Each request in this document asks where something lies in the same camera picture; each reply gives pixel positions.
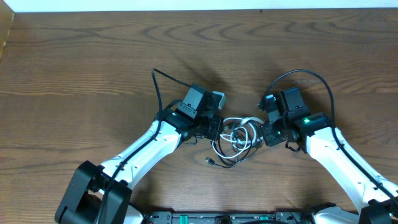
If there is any white USB cable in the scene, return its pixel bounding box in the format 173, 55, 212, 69
211, 116, 265, 160

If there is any black USB cable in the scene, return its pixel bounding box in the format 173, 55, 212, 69
204, 119, 265, 169

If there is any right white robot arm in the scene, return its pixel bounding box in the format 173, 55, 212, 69
261, 113, 397, 223

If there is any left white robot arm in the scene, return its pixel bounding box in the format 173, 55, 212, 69
55, 109, 223, 223

